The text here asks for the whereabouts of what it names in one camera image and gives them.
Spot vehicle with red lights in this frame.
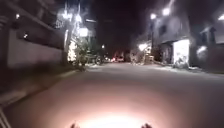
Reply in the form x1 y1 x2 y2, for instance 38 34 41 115
111 54 126 63

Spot grey asphalt road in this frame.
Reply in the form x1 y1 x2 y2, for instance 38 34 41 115
0 61 224 128

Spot bush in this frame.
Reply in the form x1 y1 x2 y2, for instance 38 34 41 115
73 38 90 72

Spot pale street pole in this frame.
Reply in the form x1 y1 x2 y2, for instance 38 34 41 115
61 3 71 66

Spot robot's own part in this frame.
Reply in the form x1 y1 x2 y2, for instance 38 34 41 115
141 122 153 128
70 122 81 128

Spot building with lit shopfront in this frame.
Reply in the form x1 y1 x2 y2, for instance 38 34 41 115
151 6 224 71

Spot raised pavement strip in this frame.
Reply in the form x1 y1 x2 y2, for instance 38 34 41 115
0 65 83 108

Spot pale boundary wall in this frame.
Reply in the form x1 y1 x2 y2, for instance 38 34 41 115
6 28 69 69

